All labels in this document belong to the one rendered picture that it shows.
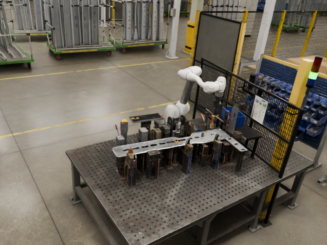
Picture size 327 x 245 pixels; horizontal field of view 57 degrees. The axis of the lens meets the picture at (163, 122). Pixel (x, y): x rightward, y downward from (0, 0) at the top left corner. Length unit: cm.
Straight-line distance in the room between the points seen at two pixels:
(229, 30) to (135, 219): 385
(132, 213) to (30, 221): 145
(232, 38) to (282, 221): 310
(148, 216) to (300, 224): 216
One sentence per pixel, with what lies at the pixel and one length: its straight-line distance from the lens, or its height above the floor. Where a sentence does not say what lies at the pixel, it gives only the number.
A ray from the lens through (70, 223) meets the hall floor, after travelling 379.
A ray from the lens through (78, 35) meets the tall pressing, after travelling 1006.
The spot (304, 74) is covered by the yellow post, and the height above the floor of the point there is 187.
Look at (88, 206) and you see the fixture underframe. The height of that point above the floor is 23.
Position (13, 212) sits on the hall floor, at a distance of 408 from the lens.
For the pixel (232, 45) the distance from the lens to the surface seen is 559.
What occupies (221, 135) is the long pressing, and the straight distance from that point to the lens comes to 360.
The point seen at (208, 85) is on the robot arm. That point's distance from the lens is 314.
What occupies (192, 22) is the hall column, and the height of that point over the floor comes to 110.
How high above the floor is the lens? 269
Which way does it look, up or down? 27 degrees down
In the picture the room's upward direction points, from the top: 5 degrees clockwise
